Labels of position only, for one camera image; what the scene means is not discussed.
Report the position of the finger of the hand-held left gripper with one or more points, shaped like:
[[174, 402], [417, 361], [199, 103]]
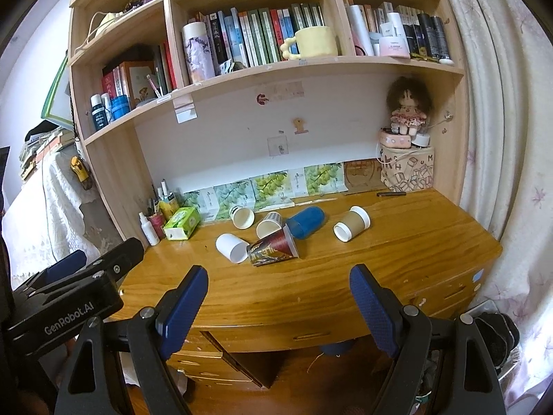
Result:
[[119, 257], [65, 264]]

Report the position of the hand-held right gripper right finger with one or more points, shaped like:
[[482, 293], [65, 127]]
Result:
[[372, 311]]

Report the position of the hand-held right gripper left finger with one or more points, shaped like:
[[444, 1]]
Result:
[[181, 307]]

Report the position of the plain white paper cup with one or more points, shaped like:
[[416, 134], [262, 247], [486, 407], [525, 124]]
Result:
[[229, 247]]

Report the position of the brown sleeved paper cup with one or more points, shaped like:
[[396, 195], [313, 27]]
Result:
[[352, 224]]

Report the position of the white green print paper cup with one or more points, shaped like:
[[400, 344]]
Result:
[[243, 218]]

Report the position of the red printed paper cup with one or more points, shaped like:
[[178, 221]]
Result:
[[276, 248]]

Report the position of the blue plastic cup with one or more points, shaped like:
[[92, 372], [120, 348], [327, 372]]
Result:
[[304, 221]]

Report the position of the beige patterned paper cup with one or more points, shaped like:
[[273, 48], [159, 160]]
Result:
[[268, 226]]

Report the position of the white spray bottle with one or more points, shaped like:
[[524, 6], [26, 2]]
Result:
[[149, 231]]

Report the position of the white lace cloth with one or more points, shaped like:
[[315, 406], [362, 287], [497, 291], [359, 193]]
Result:
[[47, 220]]

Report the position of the wooden desk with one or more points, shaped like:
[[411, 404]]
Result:
[[389, 259]]

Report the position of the pen holder with pens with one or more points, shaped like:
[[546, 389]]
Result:
[[160, 209]]

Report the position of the green tissue box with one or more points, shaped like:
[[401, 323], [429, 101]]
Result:
[[181, 223]]

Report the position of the yellow hanging toy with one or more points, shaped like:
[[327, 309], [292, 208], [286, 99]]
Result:
[[81, 169]]

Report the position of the black pen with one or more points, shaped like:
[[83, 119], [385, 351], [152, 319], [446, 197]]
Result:
[[391, 193]]

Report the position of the stack of books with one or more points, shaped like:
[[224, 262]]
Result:
[[43, 147]]

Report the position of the wooden stick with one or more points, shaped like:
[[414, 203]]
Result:
[[315, 201]]

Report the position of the black shoes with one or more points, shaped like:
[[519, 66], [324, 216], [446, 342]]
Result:
[[497, 337]]

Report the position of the round print brown card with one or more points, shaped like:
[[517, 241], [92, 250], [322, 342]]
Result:
[[362, 175]]

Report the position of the dark cosmetic bottle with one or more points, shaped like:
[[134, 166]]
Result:
[[98, 116]]

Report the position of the letter print box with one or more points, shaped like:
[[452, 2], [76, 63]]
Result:
[[410, 170]]

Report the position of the row of grape print cards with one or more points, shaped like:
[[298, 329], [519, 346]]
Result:
[[270, 189]]

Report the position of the blue jar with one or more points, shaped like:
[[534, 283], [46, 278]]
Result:
[[120, 105]]

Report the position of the paper label note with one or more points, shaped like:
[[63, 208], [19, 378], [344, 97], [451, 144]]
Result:
[[185, 109]]

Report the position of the green framed picture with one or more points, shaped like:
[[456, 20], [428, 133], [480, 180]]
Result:
[[56, 95]]

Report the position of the pink spotted case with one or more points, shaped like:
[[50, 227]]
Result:
[[395, 139]]

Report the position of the white round device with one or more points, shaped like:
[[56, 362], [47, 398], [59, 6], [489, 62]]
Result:
[[421, 140]]

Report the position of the row of red books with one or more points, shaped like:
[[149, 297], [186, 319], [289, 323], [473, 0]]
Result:
[[134, 78]]

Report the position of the wooden bookshelf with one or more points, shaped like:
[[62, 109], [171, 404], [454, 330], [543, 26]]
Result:
[[456, 138]]

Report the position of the brown haired doll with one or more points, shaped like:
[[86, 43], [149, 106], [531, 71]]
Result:
[[408, 101]]

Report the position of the white floral thermos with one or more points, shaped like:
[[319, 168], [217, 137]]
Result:
[[198, 54]]

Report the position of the floral curtain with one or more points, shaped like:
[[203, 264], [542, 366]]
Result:
[[505, 138]]

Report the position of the cream face mask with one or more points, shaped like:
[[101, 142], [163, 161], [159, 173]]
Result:
[[106, 21]]

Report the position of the row of green white books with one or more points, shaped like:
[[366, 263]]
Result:
[[259, 34]]

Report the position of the pink white cream jar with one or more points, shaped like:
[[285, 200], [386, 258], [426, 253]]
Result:
[[394, 47]]

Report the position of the yellow ceramic mug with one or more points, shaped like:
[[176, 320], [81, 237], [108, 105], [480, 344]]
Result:
[[313, 42]]

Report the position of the row of black tubes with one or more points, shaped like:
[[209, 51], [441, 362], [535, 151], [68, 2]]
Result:
[[430, 36]]

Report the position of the row of pale books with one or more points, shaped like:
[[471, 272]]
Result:
[[376, 13]]

